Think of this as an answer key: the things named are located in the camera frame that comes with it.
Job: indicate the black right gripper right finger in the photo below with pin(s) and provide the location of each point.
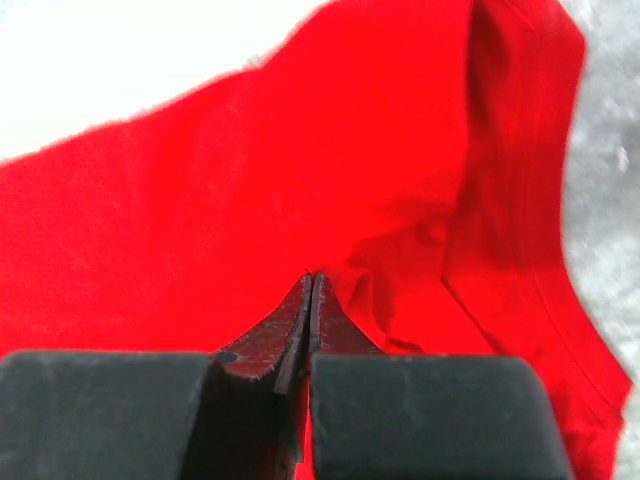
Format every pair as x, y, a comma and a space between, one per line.
379, 416

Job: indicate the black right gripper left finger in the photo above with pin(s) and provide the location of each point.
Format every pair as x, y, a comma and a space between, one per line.
237, 413

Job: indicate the bright red t shirt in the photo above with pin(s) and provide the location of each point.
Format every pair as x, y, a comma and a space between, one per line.
412, 151

